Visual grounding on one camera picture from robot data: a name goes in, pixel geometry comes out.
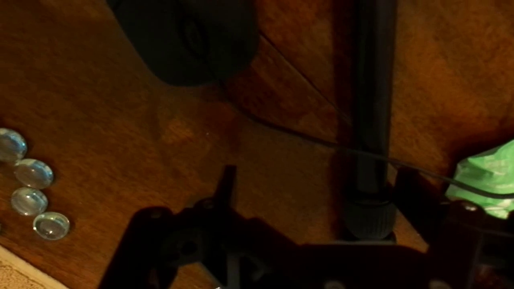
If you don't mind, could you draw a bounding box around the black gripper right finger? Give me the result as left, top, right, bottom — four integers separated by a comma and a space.
393, 165, 514, 289

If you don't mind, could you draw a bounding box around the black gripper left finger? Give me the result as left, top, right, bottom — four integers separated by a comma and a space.
97, 164, 303, 289

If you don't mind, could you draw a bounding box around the long black stick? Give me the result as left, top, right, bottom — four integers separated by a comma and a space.
345, 0, 398, 241

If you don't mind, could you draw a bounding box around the green snack packet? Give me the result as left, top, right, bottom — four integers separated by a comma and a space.
447, 140, 514, 220

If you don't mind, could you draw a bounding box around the clear glass bead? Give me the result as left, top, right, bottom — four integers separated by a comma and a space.
33, 212, 71, 241
10, 188, 49, 217
15, 159, 55, 190
0, 128, 28, 162

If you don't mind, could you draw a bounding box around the thin black mouse cable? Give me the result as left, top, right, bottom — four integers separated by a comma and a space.
214, 74, 514, 201

